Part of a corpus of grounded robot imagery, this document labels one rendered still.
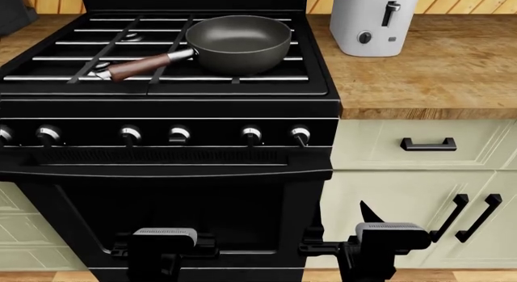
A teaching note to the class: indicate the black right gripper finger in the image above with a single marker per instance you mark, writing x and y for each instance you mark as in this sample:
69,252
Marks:
369,216
314,234

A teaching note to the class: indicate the black and silver stove knob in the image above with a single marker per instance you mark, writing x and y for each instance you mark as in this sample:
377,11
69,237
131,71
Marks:
251,133
179,133
130,133
300,133
47,133
4,135

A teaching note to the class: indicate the black gas stove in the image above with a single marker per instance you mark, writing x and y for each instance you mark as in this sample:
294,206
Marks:
242,106

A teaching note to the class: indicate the black cast iron stove grate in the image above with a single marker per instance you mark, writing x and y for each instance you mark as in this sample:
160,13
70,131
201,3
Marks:
295,67
97,51

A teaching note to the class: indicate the silver gas burner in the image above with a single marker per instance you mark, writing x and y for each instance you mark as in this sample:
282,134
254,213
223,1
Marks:
99,72
132,37

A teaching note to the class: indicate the cream cabinet door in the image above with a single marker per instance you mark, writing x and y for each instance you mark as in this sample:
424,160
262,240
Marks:
507,233
404,197

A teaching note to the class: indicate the black oven door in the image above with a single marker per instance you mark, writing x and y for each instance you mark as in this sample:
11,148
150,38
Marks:
169,197

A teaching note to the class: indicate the cream cabinet drawer front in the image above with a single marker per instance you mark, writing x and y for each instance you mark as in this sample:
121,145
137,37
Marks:
363,145

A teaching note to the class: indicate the cream drawer cabinet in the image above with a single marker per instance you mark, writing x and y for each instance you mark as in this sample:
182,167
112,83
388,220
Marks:
28,227

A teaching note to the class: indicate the white toaster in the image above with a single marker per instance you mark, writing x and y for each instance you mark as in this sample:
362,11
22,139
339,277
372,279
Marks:
363,9

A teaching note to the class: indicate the dark countertop appliance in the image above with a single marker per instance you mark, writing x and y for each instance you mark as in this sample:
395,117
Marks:
14,12

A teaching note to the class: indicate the grey topped right wrist camera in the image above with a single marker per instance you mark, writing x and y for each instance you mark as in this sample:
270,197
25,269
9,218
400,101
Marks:
392,236

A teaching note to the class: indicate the grey topped wrist camera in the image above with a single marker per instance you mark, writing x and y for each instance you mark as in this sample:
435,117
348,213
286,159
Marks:
392,236
165,236

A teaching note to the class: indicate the grey topped left wrist camera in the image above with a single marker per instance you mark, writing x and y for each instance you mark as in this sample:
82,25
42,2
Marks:
165,236

